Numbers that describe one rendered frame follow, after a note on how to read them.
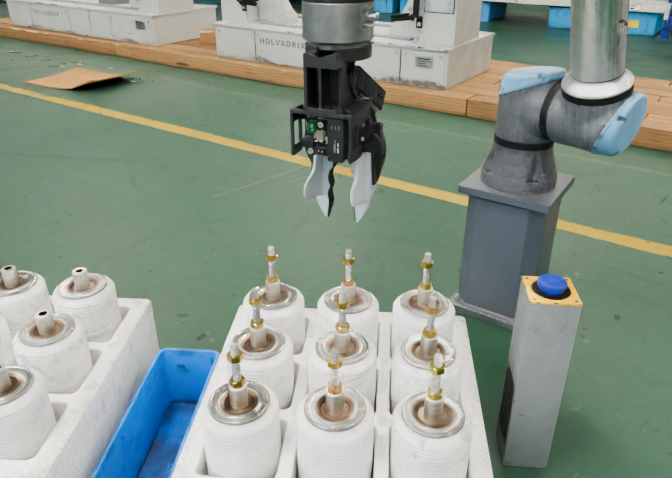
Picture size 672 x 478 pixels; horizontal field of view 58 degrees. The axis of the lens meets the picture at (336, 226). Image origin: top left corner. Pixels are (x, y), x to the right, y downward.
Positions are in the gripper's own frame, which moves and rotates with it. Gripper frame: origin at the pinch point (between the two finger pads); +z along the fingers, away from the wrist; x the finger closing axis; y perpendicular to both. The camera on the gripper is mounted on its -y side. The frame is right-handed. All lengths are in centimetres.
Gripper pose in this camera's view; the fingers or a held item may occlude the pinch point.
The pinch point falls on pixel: (344, 206)
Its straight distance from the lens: 74.8
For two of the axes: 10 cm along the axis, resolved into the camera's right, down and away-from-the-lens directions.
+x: 9.2, 1.7, -3.4
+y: -3.8, 4.2, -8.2
